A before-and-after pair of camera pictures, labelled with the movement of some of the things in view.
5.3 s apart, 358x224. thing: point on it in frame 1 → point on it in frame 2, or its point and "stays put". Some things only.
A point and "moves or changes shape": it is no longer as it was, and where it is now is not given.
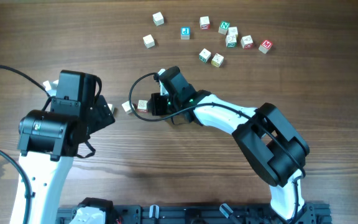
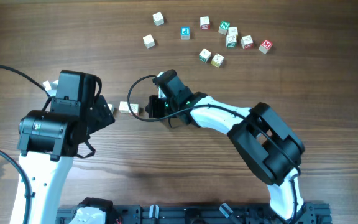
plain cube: [127, 107] moves or changes shape
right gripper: [153, 104] stays put
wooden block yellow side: [112, 107] stays put
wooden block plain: [148, 41] stays put
